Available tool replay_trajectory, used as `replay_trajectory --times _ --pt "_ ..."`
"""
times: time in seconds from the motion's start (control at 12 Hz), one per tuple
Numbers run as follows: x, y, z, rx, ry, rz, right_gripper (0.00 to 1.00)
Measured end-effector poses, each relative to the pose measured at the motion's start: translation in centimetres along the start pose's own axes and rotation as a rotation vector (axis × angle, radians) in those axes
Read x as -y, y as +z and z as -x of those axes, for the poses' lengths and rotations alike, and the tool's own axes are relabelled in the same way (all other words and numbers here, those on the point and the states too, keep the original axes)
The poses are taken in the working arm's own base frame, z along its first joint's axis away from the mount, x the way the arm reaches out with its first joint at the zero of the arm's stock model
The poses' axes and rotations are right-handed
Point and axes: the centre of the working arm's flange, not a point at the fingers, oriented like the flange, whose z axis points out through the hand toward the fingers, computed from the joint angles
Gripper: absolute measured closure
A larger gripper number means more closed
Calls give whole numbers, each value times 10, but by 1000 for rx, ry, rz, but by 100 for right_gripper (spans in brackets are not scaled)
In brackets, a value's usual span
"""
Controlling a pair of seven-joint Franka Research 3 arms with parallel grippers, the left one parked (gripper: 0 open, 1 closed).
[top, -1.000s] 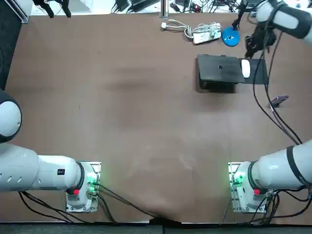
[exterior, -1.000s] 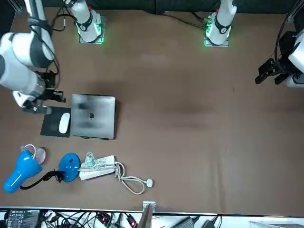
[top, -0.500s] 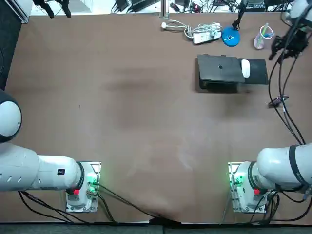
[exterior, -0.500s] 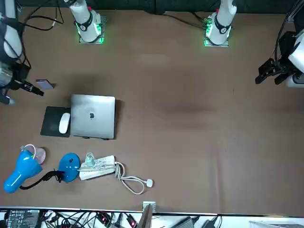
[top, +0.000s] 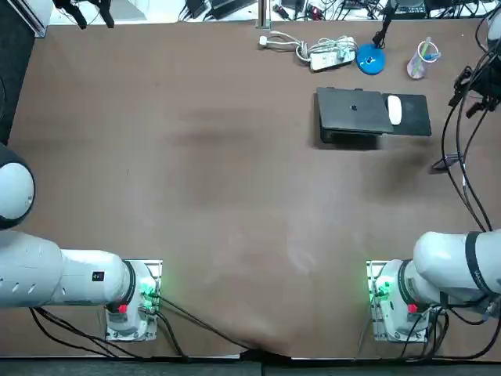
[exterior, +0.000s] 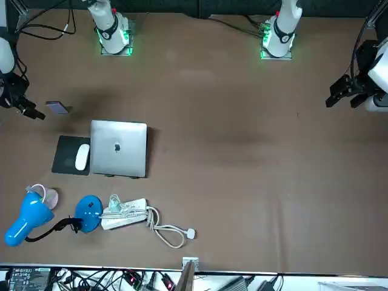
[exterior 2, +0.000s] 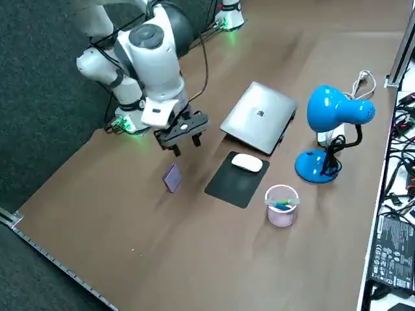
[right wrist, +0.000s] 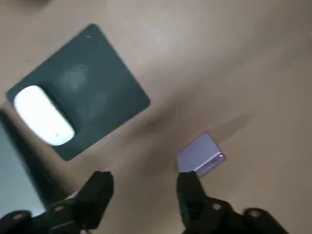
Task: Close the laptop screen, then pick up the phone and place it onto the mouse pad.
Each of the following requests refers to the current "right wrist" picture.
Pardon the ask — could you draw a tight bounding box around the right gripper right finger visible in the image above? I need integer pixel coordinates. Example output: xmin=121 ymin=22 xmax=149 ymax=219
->
xmin=176 ymin=172 xmax=293 ymax=234

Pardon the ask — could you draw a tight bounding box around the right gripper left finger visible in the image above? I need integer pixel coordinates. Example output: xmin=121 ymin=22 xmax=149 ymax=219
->
xmin=0 ymin=171 xmax=114 ymax=234

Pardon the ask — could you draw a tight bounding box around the silver grey laptop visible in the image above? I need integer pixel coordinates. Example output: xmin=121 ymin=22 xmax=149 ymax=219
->
xmin=0 ymin=107 xmax=53 ymax=215

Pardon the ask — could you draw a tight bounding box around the white computer mouse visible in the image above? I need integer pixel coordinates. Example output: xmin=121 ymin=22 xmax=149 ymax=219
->
xmin=13 ymin=85 xmax=75 ymax=146

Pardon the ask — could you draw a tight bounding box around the black mouse pad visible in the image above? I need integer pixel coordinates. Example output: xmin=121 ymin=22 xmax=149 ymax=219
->
xmin=6 ymin=23 xmax=151 ymax=162

